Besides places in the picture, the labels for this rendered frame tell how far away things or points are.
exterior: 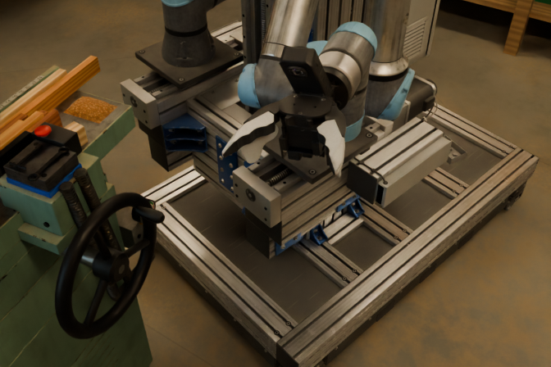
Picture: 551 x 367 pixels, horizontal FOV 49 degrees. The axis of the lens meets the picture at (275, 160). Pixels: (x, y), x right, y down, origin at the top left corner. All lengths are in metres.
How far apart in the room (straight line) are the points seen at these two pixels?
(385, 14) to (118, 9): 2.83
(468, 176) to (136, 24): 2.15
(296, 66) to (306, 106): 0.06
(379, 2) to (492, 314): 1.32
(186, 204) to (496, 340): 1.12
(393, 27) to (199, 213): 1.14
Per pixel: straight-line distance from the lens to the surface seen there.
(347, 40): 0.94
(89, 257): 1.22
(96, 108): 1.42
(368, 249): 2.01
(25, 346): 1.43
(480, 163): 2.41
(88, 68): 1.53
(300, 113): 0.80
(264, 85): 1.03
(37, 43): 3.65
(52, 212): 1.16
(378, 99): 1.26
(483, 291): 2.26
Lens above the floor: 1.72
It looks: 41 degrees down
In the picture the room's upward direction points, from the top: straight up
